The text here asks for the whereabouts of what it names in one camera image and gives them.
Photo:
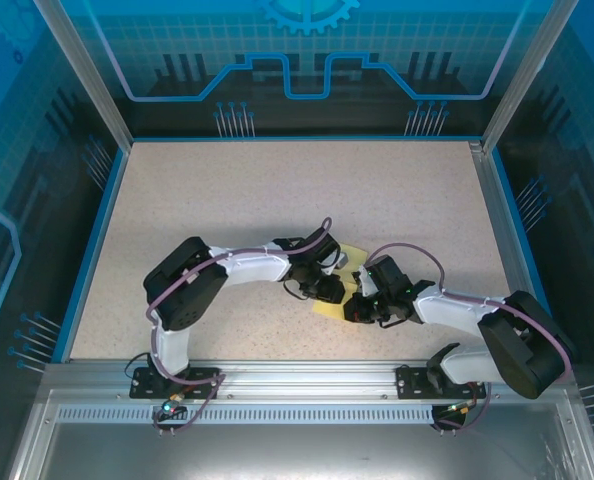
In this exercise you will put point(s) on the yellow cloth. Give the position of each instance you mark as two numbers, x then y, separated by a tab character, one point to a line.
327	309

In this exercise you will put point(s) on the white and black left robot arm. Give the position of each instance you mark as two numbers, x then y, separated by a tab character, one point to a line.
252	267

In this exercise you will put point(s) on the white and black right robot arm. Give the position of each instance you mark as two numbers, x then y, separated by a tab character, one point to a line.
452	312

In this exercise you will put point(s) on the small adapter with green light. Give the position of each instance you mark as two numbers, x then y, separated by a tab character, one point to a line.
459	408
169	406

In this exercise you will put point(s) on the shiny metal tray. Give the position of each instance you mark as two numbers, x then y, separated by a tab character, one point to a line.
297	450

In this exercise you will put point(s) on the blue table edge strip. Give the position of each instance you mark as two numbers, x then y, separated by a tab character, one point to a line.
97	250
517	225

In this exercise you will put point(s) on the long aluminium mounting rail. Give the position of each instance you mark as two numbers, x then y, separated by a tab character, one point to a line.
307	380

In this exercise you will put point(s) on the aluminium side rail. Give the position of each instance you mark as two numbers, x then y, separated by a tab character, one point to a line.
501	225

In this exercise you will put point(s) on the aluminium frame post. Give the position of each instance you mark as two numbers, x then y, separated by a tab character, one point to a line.
522	75
88	75

